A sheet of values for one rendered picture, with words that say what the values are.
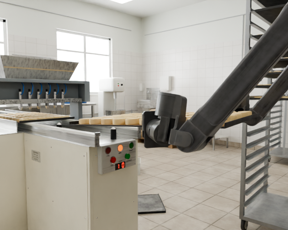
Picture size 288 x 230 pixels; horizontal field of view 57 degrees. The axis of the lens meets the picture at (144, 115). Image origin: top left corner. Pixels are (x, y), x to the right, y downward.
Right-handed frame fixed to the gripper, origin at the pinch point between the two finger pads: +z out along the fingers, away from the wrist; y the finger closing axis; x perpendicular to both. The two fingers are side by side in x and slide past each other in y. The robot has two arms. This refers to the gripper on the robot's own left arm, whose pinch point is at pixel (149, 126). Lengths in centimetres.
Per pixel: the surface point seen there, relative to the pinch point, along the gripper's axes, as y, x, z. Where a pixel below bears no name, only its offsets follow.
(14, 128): 8, -68, 99
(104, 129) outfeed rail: 10, -12, 83
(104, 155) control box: 18, -13, 47
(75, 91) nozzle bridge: -15, -32, 134
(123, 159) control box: 23, -3, 55
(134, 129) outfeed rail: 9, 4, 64
